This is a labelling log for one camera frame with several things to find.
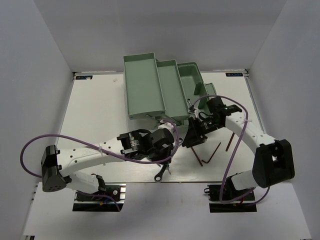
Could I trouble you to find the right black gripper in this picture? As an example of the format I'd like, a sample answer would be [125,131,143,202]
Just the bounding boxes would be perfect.
[182,116,224,148]

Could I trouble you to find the large silver ratchet wrench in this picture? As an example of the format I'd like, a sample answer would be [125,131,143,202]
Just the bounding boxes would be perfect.
[154,164,168,183]

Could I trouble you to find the green toolbox with clear lid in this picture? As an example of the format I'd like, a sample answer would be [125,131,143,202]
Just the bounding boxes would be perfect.
[123,52,217,134]

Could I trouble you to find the small silver wrench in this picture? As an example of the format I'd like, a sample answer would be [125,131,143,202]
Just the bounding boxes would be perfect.
[187,98,193,109]

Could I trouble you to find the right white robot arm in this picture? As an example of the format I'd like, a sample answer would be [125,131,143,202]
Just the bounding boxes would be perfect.
[182,95,295,204]

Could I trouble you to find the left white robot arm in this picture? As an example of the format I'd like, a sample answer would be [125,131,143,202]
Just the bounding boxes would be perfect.
[41,128,175,200]

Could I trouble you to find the left dark hex key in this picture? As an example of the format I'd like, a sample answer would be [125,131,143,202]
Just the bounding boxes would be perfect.
[191,147,203,167]

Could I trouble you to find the dark hex key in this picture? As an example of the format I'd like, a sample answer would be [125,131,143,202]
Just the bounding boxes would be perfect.
[201,142,222,164]
[225,132,235,152]
[191,147,203,167]

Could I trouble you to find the middle dark hex key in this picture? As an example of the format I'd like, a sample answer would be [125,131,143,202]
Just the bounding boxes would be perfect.
[201,142,222,164]

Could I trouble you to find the right dark hex key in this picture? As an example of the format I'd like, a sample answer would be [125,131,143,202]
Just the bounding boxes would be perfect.
[225,132,235,152]

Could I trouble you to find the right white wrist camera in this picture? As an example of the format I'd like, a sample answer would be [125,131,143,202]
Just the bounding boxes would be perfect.
[188,105,199,119]

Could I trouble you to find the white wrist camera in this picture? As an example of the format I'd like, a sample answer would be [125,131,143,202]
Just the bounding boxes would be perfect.
[188,105,199,119]
[157,119,176,134]

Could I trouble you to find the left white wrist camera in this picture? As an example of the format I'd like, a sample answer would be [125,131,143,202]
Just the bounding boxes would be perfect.
[157,119,176,134]

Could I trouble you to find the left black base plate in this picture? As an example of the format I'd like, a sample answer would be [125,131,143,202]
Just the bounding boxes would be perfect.
[72,183,126,212]

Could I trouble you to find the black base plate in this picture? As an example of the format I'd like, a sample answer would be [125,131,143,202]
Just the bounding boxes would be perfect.
[72,183,126,212]
[203,184,257,213]

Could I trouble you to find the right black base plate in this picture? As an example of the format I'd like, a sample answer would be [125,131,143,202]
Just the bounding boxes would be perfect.
[203,184,257,213]

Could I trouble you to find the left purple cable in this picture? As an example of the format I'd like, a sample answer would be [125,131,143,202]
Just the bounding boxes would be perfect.
[20,119,180,212]

